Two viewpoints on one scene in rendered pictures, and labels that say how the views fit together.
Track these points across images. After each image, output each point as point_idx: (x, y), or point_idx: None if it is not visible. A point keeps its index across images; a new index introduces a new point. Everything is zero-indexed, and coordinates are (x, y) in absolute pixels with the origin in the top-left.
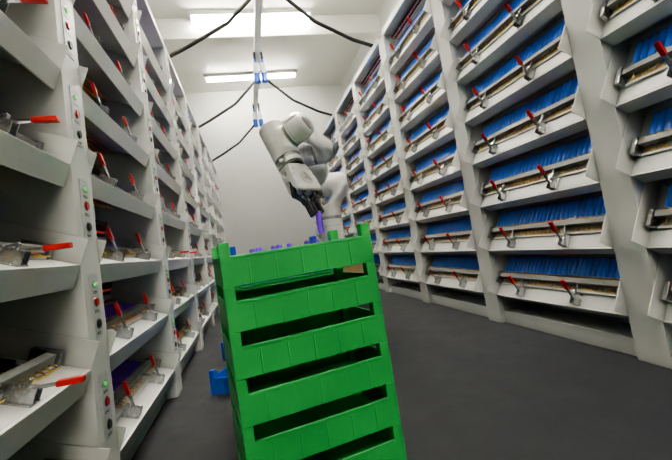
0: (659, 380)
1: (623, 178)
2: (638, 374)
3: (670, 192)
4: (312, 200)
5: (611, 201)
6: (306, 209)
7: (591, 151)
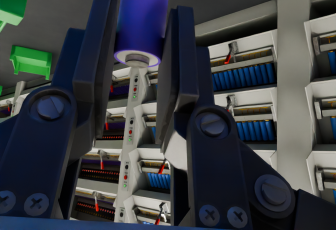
0: None
1: (283, 149)
2: None
3: (268, 133)
4: (93, 146)
5: (301, 129)
6: (79, 54)
7: (311, 186)
